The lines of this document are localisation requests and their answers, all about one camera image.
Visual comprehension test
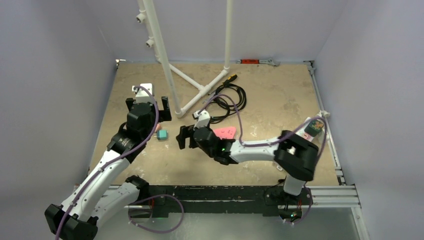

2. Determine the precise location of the purple cable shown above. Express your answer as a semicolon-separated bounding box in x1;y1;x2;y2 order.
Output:
54;85;185;240
198;94;329;226

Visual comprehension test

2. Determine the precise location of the red adjustable wrench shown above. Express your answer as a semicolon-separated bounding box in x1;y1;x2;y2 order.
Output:
235;58;280;67

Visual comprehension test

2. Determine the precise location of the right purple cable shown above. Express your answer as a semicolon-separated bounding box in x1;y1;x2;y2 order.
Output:
198;94;329;226

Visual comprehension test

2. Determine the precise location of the white PVC pipe frame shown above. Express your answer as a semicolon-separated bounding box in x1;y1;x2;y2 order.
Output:
136;0;235;118

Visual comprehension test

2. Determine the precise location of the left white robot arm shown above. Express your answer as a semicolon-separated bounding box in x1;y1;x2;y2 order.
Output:
44;96;172;240

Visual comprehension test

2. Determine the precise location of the pink power socket block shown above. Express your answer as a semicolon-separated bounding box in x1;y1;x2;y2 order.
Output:
213;126;237;140

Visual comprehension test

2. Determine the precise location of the green plug adapter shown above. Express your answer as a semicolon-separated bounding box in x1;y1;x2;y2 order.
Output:
304;119;325;137

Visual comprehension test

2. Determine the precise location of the coiled black cable bundle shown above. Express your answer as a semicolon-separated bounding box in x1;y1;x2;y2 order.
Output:
202;83;248;125

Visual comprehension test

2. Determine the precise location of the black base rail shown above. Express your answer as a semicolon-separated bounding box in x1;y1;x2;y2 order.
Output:
130;184;313;220

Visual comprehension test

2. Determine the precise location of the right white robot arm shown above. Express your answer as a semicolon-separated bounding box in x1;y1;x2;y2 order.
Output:
176;125;320;204

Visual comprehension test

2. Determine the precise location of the teal plug adapter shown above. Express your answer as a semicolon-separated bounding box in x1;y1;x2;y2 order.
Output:
156;129;169;141

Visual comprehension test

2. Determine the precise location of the white power strip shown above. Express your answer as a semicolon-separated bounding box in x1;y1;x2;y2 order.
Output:
273;110;331;171

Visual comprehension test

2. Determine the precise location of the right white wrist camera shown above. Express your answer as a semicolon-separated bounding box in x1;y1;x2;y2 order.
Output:
192;109;211;129

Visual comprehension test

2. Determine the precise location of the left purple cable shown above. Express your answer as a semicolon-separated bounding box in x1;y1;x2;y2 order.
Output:
54;85;185;240

